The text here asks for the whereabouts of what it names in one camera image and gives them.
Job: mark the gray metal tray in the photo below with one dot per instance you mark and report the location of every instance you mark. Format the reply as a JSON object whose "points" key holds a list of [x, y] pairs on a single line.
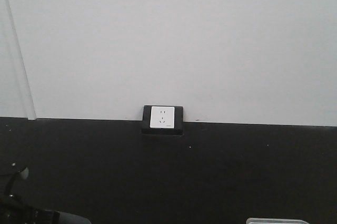
{"points": [[274, 221]]}

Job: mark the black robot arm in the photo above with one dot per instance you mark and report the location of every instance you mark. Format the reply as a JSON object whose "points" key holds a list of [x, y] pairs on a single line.
{"points": [[15, 210]]}

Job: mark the black white power socket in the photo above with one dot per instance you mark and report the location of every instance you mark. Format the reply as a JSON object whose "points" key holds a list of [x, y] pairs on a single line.
{"points": [[164, 120]]}

